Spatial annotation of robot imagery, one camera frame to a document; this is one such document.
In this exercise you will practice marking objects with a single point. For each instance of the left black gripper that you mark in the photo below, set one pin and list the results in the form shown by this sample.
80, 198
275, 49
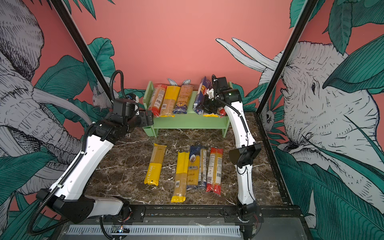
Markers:
144, 122

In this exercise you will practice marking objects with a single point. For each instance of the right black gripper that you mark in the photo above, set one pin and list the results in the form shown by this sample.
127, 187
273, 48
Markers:
206, 105

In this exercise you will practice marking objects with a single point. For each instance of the red spaghetti bag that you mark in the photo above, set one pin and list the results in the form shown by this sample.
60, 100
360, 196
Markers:
221, 112
157, 98
214, 175

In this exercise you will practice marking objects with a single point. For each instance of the blue Barilla spaghetti box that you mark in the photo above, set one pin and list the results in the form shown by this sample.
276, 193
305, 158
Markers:
204, 87

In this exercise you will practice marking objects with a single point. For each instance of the yellow orange spaghetti bag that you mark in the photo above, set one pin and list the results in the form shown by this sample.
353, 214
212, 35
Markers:
212, 115

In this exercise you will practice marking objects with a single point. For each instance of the small yellow pasta bag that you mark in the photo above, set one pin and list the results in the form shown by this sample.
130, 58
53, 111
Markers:
185, 93

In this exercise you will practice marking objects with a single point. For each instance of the blue Ankara spaghetti bag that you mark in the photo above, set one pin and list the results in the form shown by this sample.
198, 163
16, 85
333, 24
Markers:
193, 177

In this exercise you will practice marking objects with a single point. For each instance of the blue clear spaghetti bag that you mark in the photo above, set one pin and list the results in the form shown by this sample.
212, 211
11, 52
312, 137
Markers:
203, 169

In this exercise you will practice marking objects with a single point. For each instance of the long yellow spaghetti bag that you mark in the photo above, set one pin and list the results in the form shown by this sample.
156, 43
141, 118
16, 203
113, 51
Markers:
179, 195

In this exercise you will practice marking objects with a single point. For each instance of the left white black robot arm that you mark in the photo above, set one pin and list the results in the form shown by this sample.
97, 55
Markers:
67, 195

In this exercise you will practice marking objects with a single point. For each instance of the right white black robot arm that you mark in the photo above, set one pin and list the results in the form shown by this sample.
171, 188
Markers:
247, 149

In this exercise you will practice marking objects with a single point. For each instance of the green two-tier shelf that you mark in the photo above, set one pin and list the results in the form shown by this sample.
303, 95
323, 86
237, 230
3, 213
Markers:
190, 120

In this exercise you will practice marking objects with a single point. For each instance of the yellow Tatime spaghetti bag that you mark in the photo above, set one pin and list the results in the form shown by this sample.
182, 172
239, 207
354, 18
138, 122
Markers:
155, 165

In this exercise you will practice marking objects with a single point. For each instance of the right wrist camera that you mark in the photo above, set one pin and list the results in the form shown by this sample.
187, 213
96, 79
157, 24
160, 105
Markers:
211, 93

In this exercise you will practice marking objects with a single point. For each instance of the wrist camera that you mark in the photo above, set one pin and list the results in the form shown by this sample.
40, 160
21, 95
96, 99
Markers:
133, 98
211, 93

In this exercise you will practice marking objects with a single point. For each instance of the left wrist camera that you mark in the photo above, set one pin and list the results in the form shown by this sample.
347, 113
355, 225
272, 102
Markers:
133, 98

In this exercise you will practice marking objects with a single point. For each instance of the right black frame post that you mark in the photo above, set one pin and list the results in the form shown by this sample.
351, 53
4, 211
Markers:
306, 12

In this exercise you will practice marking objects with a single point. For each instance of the black frame post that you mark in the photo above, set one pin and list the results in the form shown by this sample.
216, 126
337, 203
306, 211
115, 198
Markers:
66, 18
306, 12

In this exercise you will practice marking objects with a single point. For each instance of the left black frame post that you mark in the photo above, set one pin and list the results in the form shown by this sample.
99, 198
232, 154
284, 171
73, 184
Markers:
66, 18

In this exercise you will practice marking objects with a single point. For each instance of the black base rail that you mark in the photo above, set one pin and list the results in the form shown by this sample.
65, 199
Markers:
140, 213

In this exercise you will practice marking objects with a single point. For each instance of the white slotted cable duct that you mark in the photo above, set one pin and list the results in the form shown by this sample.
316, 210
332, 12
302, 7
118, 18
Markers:
167, 230

